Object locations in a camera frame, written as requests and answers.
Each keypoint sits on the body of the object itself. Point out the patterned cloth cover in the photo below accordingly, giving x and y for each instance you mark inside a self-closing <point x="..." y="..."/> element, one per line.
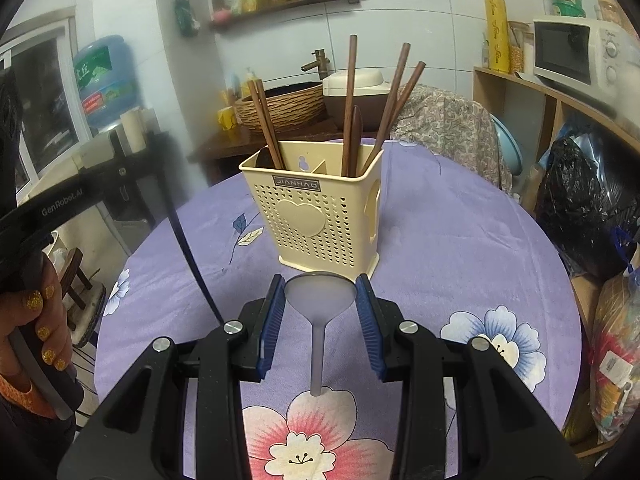
<point x="450" y="130"/>

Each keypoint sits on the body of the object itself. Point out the jar with beige lid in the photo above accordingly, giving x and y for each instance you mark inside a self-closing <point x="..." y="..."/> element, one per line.
<point x="610" y="10"/>

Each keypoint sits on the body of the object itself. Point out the wooden stool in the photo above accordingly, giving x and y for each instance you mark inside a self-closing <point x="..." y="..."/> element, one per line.
<point x="75" y="265"/>

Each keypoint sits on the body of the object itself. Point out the beige plastic utensil holder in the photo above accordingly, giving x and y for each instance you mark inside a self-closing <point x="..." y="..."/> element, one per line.
<point x="310" y="230"/>

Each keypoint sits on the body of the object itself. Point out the yellow soap pump bottle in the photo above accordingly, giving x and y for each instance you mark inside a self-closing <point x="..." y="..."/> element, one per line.
<point x="243" y="92"/>

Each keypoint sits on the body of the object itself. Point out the window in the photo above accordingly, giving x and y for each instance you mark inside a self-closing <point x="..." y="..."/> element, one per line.
<point x="45" y="110"/>

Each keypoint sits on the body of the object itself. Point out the white and brown rice cooker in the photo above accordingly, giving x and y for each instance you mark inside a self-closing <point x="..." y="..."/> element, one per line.
<point x="367" y="80"/>

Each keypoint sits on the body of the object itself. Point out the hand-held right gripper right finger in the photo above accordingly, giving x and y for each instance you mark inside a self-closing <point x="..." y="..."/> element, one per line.
<point x="370" y="330"/>

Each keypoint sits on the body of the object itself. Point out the light wooden shelf unit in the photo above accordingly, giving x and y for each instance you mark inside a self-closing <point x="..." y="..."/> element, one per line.
<point x="487" y="110"/>

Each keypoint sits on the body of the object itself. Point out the blue water jug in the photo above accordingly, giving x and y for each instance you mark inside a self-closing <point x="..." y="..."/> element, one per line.
<point x="105" y="80"/>

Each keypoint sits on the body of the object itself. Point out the black plastic bag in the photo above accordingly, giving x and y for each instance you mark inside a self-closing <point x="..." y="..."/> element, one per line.
<point x="585" y="210"/>

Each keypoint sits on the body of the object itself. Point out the translucent grey plastic spoon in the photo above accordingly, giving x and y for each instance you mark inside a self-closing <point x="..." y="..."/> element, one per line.
<point x="320" y="300"/>

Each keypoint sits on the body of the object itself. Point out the glass jar of yellow grains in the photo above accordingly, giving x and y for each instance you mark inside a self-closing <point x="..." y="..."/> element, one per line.
<point x="516" y="57"/>

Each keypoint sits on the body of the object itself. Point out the purple floral tablecloth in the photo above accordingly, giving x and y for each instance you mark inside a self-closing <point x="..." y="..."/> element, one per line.
<point x="450" y="240"/>

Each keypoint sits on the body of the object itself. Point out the short stack of white cups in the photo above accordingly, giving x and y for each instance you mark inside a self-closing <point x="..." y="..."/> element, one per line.
<point x="132" y="130"/>

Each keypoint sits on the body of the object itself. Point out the wicker wash basin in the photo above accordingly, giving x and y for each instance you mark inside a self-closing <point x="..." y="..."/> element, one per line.
<point x="285" y="110"/>

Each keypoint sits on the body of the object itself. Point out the bronze faucet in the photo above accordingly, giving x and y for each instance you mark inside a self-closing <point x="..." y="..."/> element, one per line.
<point x="322" y="62"/>

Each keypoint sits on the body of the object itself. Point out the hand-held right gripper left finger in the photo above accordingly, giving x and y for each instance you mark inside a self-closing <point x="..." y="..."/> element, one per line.
<point x="270" y="330"/>

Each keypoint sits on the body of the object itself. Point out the pink soap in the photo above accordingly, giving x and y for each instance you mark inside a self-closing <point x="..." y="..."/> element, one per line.
<point x="221" y="14"/>

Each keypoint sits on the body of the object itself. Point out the shiny blue plastic bag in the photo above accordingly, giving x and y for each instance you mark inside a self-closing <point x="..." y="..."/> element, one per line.
<point x="575" y="132"/>

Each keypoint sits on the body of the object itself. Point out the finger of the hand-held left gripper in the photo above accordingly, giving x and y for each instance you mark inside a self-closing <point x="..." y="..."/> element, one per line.
<point x="191" y="260"/>

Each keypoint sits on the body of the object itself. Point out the white microwave oven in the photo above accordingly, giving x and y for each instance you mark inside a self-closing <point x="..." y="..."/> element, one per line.
<point x="560" y="50"/>

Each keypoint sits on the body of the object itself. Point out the brown wooden chopstick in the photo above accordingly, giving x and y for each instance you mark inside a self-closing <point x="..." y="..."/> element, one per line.
<point x="412" y="80"/>
<point x="392" y="95"/>
<point x="351" y="85"/>

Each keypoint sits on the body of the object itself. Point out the person's left hand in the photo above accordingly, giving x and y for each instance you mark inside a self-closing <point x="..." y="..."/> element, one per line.
<point x="50" y="310"/>

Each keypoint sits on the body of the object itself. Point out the water dispenser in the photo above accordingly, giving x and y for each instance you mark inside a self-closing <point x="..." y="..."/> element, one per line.
<point x="140" y="195"/>

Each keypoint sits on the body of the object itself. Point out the small yellow box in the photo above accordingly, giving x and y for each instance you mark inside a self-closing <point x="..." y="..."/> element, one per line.
<point x="228" y="119"/>

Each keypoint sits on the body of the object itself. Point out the yellow roll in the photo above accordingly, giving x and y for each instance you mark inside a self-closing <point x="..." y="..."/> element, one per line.
<point x="496" y="35"/>

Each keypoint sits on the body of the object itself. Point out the green wall holder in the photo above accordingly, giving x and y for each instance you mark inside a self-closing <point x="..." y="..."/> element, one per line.
<point x="186" y="17"/>

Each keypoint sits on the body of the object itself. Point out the light blue basin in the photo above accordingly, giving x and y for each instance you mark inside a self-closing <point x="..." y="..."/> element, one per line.
<point x="510" y="147"/>

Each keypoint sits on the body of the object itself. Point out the clear bag with white tag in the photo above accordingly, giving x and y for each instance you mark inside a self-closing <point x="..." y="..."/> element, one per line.
<point x="612" y="360"/>

